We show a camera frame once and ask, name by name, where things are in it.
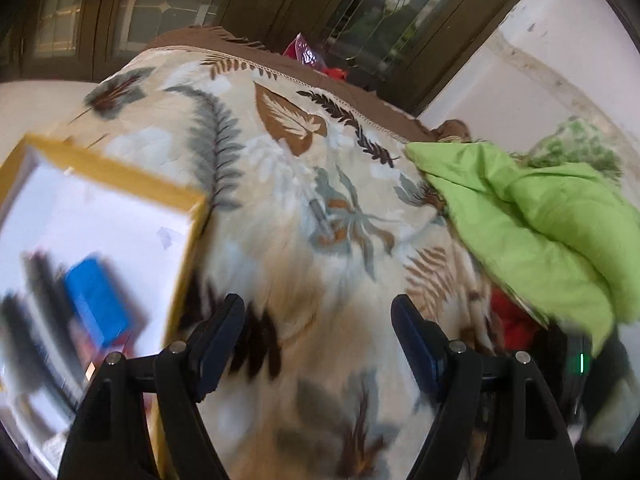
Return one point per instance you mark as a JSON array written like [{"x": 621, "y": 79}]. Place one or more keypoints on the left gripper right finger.
[{"x": 526, "y": 435}]

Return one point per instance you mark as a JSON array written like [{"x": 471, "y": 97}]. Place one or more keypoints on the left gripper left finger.
[{"x": 110, "y": 438}]

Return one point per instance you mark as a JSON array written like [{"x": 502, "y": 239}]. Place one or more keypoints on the blue white carton box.
[{"x": 99, "y": 301}]

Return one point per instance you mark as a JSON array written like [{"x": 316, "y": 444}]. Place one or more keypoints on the black white marker pen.
[{"x": 51, "y": 315}]

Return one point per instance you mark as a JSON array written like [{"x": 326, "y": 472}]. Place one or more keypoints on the black ballpoint pen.
[{"x": 25, "y": 357}]

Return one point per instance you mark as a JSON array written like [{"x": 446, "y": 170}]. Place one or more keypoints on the red cloth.
[{"x": 514, "y": 328}]

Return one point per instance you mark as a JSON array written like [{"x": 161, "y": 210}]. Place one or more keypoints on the green quilt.
[{"x": 562, "y": 239}]

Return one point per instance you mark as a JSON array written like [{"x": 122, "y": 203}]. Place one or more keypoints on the yellow cardboard tray box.
[{"x": 69, "y": 203}]

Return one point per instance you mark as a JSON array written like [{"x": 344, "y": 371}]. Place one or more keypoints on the green patterned pillow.
[{"x": 576, "y": 140}]

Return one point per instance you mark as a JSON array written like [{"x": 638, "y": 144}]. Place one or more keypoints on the leaf pattern blanket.
[{"x": 318, "y": 220}]

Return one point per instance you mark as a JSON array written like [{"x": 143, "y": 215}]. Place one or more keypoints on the wooden glass door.
[{"x": 403, "y": 50}]

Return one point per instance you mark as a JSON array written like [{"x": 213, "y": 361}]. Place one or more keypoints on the pink plastic bag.
[{"x": 299, "y": 50}]

